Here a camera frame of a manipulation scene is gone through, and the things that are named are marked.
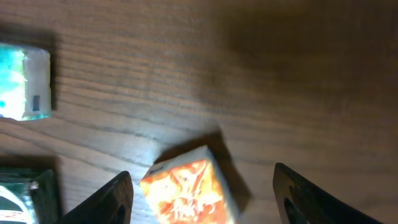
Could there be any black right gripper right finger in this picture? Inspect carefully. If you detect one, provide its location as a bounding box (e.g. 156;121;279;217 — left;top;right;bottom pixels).
272;162;381;224

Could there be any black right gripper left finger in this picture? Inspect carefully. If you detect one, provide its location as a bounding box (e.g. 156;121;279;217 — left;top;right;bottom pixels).
57;171;134;224

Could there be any orange tissue pack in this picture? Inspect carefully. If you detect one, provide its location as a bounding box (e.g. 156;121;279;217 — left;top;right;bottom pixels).
140;146;239;224

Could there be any dark green ointment box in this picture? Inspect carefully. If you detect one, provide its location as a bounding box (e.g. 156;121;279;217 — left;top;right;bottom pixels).
1;167;61;224

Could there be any teal tissue pack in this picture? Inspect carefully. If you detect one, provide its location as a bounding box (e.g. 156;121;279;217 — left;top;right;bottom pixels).
1;43;52;121

